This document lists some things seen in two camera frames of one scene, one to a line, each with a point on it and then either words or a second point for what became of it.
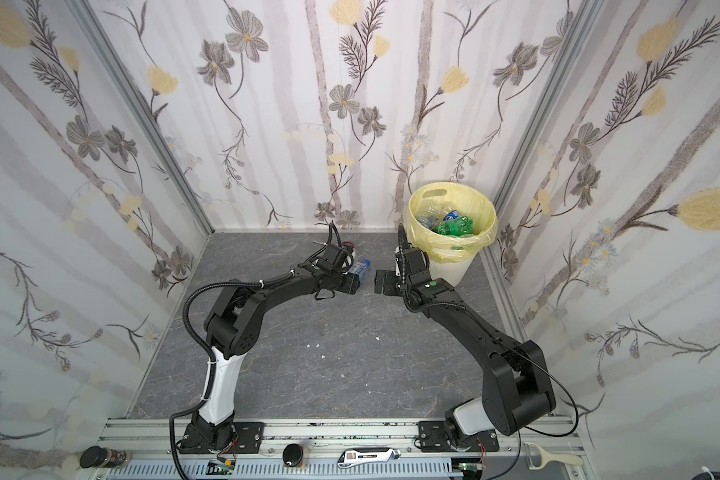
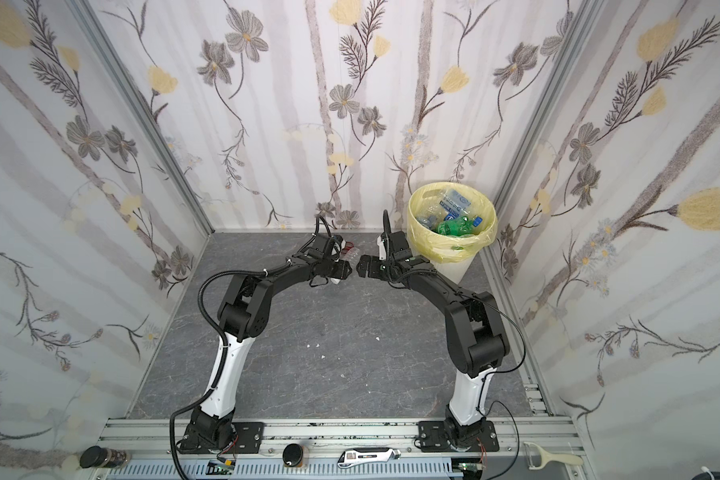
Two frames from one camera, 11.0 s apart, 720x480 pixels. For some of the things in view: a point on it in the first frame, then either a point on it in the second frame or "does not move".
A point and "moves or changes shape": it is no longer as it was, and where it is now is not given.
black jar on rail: [95, 456] does not move
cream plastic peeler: [546, 457] does not move
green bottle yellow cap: [428, 221] does not move
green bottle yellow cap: [457, 227] does not move
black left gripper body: [345, 281] to [334, 267]
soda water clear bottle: [363, 269] moves or changes shape
